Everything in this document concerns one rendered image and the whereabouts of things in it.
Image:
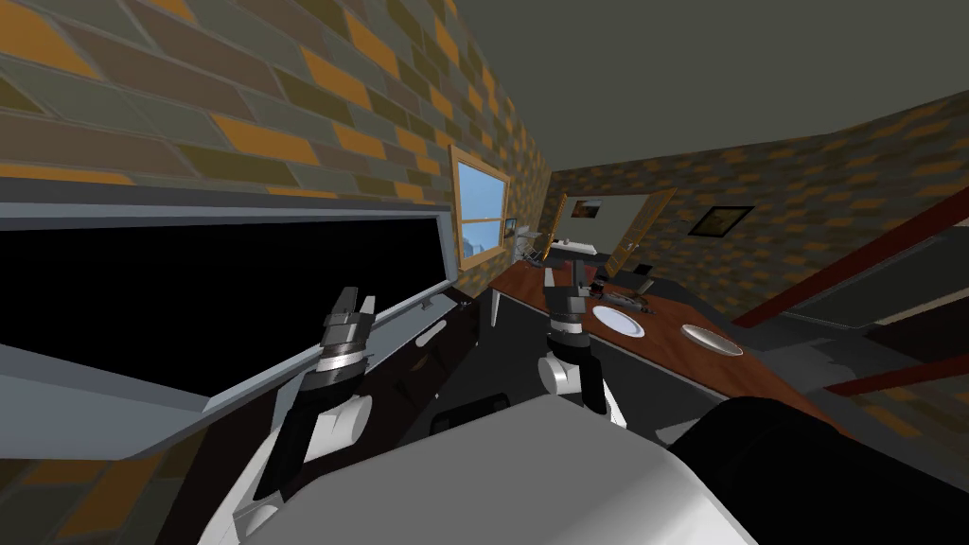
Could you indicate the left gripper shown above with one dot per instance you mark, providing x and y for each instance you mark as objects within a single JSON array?
[{"x": 347, "y": 328}]

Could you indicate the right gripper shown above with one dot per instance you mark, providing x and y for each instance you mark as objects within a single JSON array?
[{"x": 565, "y": 306}]

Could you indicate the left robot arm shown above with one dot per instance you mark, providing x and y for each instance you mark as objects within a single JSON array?
[{"x": 303, "y": 439}]

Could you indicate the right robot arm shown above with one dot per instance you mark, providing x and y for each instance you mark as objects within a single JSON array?
[{"x": 802, "y": 477}]

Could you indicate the light wooden door leaf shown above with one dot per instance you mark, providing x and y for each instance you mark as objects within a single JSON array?
[
  {"x": 553, "y": 225},
  {"x": 640, "y": 231}
]

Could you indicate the white plate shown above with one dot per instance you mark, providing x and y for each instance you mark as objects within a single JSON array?
[
  {"x": 618, "y": 321},
  {"x": 711, "y": 340}
]

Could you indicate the wooden framed window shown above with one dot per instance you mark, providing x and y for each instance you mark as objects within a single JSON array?
[{"x": 481, "y": 208}]

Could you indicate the brown wooden table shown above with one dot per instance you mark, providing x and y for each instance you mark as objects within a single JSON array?
[{"x": 666, "y": 352}]

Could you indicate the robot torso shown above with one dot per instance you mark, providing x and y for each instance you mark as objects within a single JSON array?
[{"x": 500, "y": 484}]

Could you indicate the small framed wall picture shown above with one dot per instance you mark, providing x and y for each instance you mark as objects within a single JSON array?
[{"x": 510, "y": 228}]

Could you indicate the dark framed wall picture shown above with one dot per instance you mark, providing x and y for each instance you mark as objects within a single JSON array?
[{"x": 720, "y": 221}]

